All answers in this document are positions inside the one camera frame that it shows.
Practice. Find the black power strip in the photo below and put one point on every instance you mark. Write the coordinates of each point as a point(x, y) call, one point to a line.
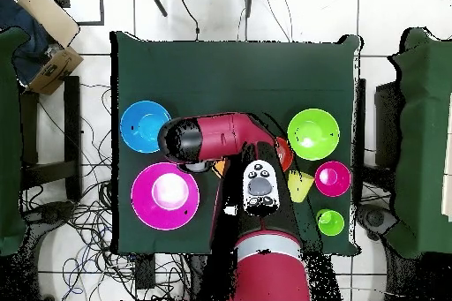
point(145, 272)

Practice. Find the dark green tablecloth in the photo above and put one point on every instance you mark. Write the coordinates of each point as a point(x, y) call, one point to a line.
point(229, 75)

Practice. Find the black stool frame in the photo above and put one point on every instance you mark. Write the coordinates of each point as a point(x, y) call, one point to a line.
point(72, 121)

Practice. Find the grey pedestal foot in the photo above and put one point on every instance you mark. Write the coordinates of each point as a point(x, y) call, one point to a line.
point(376, 219)
point(53, 212)

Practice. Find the large orange bowl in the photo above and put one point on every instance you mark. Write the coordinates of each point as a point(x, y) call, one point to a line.
point(220, 167)

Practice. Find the beige box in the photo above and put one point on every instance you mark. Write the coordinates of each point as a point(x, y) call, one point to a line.
point(49, 15)

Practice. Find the yellow cup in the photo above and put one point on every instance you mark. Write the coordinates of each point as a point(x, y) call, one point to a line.
point(300, 186)

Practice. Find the small crimson bowl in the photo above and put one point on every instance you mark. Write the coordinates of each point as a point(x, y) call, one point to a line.
point(332, 179)

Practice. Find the blue bowl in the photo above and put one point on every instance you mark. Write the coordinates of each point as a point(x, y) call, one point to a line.
point(141, 126)

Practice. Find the small orange-red bowl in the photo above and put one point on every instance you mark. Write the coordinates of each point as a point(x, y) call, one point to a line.
point(285, 154)

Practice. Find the black tripod leg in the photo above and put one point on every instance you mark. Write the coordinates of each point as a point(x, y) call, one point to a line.
point(157, 1)
point(249, 1)

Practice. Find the green cup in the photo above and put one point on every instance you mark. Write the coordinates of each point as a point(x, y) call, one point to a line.
point(331, 223)

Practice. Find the brown cardboard box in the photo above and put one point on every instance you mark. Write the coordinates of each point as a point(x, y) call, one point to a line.
point(53, 71)

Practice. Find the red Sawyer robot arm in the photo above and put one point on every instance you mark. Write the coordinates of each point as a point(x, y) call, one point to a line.
point(219, 135)

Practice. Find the dark blue cloth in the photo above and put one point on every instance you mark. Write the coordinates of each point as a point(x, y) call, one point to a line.
point(24, 46)

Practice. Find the green cloth covered table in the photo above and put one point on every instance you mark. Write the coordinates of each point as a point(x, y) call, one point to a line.
point(423, 138)
point(9, 138)

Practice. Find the light green bowl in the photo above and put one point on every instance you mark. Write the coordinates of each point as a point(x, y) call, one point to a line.
point(313, 134)

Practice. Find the large pink bowl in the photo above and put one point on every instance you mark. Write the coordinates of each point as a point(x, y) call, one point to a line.
point(144, 195)

